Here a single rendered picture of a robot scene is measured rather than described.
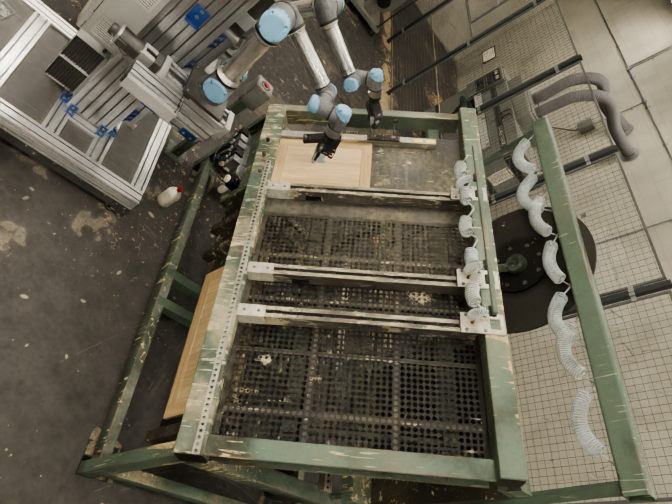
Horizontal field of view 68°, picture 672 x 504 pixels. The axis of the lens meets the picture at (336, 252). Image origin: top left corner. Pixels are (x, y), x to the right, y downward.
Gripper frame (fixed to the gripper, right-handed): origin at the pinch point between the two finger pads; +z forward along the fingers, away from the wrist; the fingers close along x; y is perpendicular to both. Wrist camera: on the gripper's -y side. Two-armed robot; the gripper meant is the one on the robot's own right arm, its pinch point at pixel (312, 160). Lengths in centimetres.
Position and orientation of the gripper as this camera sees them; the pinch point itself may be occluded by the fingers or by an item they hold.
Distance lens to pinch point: 250.1
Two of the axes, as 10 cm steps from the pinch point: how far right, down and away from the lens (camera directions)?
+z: -4.0, 5.3, 7.5
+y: 9.1, 2.9, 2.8
